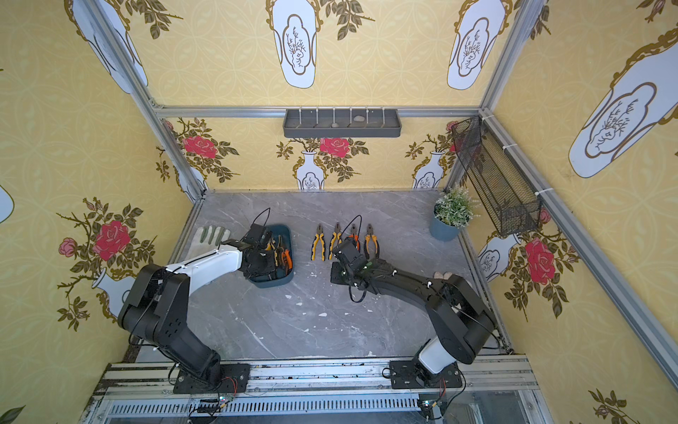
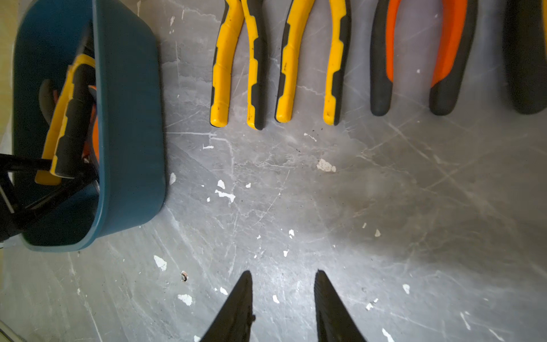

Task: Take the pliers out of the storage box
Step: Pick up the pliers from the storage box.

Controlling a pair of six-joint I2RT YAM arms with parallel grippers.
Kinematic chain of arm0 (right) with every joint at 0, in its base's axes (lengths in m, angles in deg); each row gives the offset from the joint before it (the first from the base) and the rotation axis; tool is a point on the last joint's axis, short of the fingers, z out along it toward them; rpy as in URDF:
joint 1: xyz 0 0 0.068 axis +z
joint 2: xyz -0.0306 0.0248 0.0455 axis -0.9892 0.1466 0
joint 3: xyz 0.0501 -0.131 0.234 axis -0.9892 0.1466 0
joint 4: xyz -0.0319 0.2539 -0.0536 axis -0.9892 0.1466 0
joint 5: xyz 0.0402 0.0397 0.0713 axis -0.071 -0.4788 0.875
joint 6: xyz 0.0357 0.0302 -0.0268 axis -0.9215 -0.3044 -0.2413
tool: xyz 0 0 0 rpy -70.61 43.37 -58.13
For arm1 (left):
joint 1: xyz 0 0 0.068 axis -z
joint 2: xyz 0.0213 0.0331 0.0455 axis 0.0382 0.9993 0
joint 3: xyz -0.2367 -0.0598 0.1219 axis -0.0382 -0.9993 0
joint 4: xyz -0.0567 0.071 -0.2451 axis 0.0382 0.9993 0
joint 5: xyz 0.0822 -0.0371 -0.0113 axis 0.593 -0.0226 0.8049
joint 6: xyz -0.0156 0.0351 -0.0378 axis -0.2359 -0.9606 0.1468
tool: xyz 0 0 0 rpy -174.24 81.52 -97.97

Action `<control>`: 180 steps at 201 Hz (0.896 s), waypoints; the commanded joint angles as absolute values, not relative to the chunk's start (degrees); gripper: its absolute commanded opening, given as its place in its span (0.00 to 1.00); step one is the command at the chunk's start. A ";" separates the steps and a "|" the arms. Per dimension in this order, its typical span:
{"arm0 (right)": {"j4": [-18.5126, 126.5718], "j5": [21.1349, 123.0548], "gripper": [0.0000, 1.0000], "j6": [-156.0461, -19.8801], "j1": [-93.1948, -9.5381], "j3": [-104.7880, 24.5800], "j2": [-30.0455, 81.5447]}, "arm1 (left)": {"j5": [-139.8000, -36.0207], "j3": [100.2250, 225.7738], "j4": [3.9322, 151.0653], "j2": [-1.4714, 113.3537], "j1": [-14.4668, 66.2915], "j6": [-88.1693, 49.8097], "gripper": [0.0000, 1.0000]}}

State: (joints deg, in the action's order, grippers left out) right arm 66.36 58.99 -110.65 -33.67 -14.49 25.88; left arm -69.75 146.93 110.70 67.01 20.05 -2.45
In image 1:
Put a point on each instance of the left work glove beige green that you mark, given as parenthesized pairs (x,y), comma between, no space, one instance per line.
(205,240)

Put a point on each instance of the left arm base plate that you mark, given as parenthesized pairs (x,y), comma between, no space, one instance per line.
(232,379)

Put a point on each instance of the green white artificial plant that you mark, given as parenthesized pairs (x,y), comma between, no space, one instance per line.
(456,208)

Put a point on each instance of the grey wall shelf tray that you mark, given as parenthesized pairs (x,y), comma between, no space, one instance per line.
(336,122)

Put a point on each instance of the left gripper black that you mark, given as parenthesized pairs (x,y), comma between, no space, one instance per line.
(266,254)

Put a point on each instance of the aluminium front rail frame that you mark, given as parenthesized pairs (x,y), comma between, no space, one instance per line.
(497,388)

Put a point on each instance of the right work glove beige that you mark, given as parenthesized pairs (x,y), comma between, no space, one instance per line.
(448,277)

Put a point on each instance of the black wire mesh basket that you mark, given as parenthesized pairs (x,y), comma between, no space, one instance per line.
(508,198)

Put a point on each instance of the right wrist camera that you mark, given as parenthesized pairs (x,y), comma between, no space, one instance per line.
(348,255)

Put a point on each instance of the teal plastic storage box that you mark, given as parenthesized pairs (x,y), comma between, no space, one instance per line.
(279,244)

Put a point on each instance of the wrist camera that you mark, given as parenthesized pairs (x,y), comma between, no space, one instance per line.
(348,255)
(258,236)

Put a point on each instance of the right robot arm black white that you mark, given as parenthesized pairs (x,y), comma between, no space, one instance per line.
(462,321)

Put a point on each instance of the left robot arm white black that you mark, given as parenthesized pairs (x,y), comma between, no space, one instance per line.
(156,308)

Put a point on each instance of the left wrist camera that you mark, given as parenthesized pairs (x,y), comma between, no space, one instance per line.
(258,236)

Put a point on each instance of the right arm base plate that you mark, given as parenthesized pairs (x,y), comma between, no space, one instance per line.
(410,374)

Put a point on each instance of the blue flower pot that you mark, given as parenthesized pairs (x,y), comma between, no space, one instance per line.
(441,231)

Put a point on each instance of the red orange black pliers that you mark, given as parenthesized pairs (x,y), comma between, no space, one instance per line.
(354,236)

